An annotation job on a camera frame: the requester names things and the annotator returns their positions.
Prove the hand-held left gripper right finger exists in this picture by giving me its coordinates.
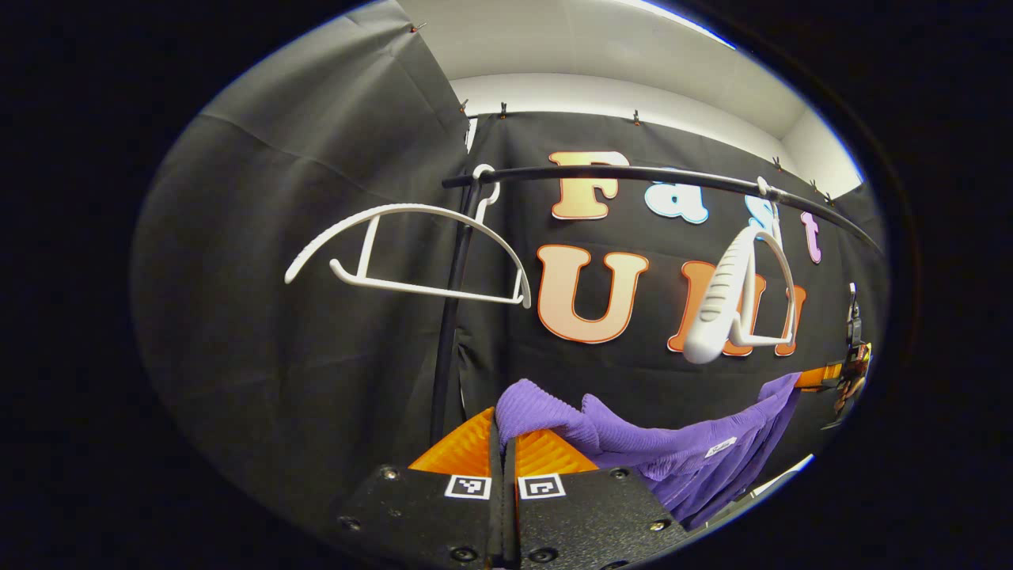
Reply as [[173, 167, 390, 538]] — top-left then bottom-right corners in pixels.
[[503, 427, 691, 570]]

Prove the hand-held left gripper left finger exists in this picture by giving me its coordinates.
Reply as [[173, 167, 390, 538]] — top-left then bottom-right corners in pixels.
[[332, 406, 506, 570]]

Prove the purple jacket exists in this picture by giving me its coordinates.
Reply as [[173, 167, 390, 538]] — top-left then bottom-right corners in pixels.
[[495, 372, 804, 531]]

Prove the white plastic clothes hanger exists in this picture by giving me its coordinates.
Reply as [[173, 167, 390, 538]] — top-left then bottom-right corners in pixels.
[[683, 177, 797, 366], [284, 164, 533, 310]]

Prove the black clothes rack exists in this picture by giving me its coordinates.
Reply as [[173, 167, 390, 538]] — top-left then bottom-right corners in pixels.
[[430, 164, 883, 448]]

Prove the black backdrop cloth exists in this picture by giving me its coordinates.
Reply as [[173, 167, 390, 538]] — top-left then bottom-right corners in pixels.
[[131, 16, 891, 547]]

